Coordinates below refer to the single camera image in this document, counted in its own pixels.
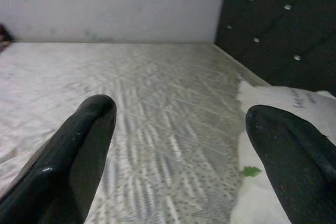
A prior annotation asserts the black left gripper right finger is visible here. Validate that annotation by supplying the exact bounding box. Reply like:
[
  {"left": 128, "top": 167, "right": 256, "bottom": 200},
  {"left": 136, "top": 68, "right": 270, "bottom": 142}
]
[{"left": 245, "top": 104, "right": 336, "bottom": 224}]

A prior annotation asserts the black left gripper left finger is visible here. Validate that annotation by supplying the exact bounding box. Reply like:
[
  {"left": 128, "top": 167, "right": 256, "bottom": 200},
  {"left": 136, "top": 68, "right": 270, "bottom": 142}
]
[{"left": 0, "top": 94, "right": 118, "bottom": 224}]

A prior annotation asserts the white pillow with writing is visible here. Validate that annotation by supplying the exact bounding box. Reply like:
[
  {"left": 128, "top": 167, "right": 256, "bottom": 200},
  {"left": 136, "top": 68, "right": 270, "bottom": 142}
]
[{"left": 230, "top": 80, "right": 336, "bottom": 224}]

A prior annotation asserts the white quilted mattress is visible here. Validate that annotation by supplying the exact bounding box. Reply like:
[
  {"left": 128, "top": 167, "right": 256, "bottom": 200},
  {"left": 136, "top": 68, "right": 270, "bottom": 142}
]
[{"left": 0, "top": 41, "right": 271, "bottom": 224}]

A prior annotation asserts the black tufted headboard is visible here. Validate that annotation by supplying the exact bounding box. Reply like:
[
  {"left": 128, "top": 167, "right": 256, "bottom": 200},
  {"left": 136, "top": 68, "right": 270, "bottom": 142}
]
[{"left": 214, "top": 0, "right": 336, "bottom": 96}]

